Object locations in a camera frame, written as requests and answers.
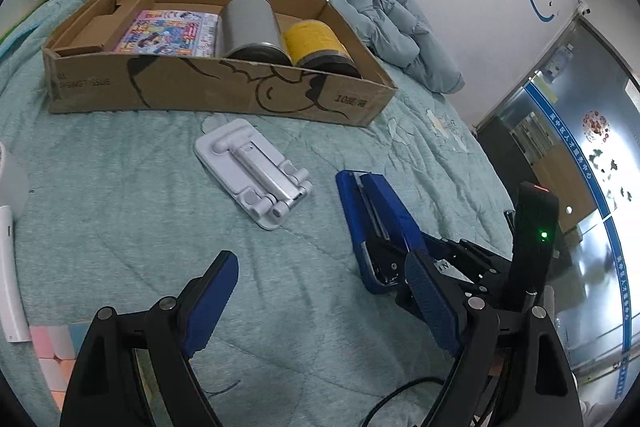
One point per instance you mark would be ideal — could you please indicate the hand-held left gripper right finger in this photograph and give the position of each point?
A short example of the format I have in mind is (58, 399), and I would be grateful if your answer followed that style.
(435, 307)

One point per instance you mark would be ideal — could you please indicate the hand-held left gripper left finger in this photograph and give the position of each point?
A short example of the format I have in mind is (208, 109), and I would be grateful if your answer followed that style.
(207, 307)

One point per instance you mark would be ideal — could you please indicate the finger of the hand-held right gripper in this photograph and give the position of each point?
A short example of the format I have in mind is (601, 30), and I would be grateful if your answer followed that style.
(480, 267)

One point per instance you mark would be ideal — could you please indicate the blue stapler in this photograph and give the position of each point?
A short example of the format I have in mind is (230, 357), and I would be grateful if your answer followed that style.
(380, 202)

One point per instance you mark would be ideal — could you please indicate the white folding phone stand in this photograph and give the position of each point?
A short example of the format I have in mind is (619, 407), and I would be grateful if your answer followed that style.
(220, 152)

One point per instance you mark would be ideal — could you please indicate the pastel puzzle cube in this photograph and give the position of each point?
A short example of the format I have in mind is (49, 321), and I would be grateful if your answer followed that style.
(50, 347)

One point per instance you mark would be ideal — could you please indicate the white handheld fan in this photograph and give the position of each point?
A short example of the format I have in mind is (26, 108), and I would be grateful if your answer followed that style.
(10, 277)

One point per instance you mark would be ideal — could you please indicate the brown cardboard box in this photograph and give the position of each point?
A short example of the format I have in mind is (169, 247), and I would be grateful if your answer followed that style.
(200, 87)

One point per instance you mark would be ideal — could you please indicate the colourful board game box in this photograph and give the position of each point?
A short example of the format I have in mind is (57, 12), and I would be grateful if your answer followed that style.
(165, 34)

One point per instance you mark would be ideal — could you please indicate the yellow cylindrical can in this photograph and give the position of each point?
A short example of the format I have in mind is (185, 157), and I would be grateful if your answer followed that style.
(312, 42)

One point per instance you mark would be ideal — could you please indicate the grey cylindrical can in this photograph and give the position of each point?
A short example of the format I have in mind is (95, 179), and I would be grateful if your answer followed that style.
(250, 22)

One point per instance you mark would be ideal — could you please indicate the glass door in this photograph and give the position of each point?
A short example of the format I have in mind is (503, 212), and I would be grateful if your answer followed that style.
(575, 157)

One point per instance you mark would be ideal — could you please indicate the light blue padded jacket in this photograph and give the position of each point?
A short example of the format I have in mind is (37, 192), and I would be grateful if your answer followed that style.
(390, 17)

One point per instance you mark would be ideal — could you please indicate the small wall security camera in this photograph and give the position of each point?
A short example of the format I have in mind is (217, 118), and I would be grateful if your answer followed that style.
(583, 7)

